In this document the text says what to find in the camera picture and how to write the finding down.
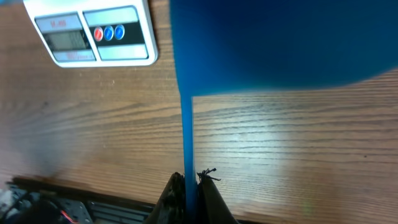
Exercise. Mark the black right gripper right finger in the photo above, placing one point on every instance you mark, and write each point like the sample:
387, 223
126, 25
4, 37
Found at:
212, 209

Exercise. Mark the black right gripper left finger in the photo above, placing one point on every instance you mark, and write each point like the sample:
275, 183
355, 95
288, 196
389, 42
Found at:
170, 207

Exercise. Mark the blue plastic measuring scoop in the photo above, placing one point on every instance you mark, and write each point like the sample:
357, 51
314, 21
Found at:
277, 45

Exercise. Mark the white digital kitchen scale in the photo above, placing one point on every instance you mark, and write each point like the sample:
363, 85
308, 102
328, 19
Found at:
95, 33

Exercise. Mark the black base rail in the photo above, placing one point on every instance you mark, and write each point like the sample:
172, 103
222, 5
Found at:
32, 201

